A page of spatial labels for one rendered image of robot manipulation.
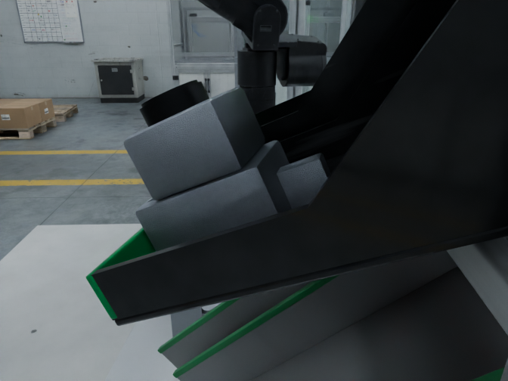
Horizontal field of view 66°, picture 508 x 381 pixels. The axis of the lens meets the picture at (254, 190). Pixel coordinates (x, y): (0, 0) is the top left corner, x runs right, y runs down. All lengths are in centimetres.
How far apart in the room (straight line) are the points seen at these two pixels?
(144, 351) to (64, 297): 22
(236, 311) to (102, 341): 37
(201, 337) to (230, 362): 4
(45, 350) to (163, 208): 54
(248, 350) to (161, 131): 21
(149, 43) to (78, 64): 154
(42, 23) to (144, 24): 199
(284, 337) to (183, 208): 17
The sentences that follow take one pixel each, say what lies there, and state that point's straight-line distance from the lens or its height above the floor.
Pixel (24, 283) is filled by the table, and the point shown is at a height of 86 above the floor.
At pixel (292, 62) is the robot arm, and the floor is 125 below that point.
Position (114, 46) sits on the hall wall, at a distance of 894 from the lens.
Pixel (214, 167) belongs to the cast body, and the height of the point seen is 124.
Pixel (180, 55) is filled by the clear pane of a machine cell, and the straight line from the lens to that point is 586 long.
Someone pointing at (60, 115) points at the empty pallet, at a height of 11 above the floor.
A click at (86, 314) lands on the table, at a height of 86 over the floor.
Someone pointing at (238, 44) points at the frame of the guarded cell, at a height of 126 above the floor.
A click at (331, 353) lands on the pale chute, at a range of 29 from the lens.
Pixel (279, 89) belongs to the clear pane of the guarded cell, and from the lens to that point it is 194.
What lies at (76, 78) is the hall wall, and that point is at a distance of 926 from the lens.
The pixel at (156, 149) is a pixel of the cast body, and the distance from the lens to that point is 16.
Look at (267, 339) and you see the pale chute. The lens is 32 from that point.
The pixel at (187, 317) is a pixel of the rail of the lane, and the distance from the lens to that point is 58.
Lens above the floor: 129
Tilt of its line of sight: 22 degrees down
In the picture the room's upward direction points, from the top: straight up
